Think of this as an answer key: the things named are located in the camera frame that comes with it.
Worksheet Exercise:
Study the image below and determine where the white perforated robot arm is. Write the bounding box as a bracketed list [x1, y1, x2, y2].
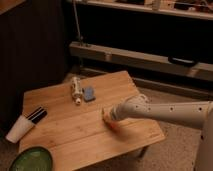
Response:
[108, 94, 213, 129]

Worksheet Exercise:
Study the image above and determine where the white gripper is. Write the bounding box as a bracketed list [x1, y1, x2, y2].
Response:
[109, 104, 129, 121]

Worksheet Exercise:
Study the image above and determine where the grey shelf rail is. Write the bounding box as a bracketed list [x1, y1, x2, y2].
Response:
[69, 41, 213, 82]

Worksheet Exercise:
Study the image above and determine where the white plastic bottle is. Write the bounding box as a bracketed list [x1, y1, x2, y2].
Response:
[71, 76, 83, 105]

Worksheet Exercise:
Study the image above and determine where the blue sponge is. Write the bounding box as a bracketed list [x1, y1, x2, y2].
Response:
[83, 87, 96, 102]

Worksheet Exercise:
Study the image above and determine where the white paper cup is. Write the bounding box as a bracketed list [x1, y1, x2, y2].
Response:
[6, 115, 35, 143]

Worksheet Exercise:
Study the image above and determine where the wooden low table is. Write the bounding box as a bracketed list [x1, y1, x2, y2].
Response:
[19, 71, 165, 171]

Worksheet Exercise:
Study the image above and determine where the green bowl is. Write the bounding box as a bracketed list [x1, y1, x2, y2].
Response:
[9, 146, 53, 171]

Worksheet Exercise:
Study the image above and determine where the metal rod stand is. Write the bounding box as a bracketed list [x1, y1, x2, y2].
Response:
[72, 0, 84, 46]

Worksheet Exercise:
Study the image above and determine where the orange red pepper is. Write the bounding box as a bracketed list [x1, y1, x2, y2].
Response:
[102, 110, 117, 130]

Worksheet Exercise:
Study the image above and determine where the black handle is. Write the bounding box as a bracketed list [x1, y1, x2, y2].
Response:
[168, 57, 198, 67]

